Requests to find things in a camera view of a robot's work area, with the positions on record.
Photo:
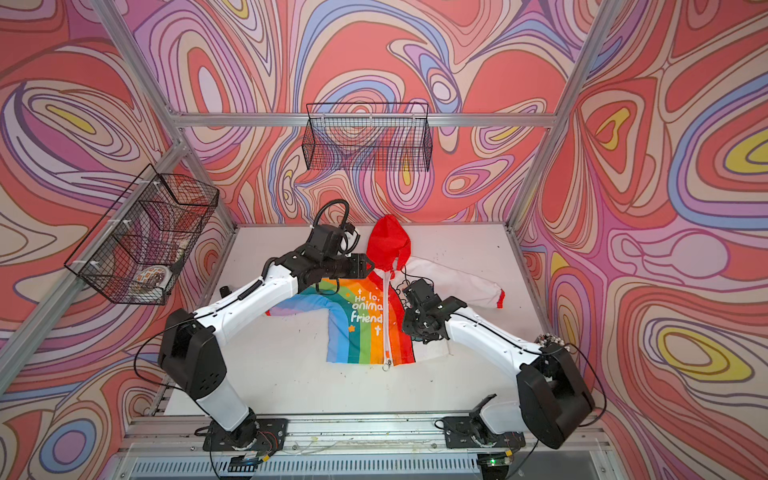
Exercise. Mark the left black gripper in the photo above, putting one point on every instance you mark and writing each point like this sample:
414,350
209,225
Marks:
358,262

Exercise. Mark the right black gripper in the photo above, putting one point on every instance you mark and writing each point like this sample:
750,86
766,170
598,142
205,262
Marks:
409,314

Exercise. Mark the rainbow kids hooded jacket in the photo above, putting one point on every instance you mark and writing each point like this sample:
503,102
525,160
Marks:
365,316

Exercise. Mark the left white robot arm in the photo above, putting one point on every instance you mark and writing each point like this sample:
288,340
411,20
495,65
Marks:
191,346

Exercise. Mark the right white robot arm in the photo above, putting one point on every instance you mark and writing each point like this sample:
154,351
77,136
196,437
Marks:
552,399

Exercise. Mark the clear cup of pencils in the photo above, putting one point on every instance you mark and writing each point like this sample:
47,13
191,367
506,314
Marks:
547,339

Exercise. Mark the round tin in basket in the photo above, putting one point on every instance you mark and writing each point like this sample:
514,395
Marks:
151,281

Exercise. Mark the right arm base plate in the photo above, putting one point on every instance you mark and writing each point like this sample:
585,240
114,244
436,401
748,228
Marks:
464,432

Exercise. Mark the black wire basket back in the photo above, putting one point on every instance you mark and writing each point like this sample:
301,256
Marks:
368,136

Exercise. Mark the black wire basket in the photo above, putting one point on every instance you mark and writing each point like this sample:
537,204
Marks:
157,220
368,136

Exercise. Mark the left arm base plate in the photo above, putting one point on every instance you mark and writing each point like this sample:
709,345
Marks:
262,435

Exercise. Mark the black wire basket left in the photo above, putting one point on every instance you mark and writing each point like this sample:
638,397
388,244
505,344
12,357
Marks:
157,220

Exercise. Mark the aluminium cage frame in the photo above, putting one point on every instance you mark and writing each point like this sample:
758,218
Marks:
632,170

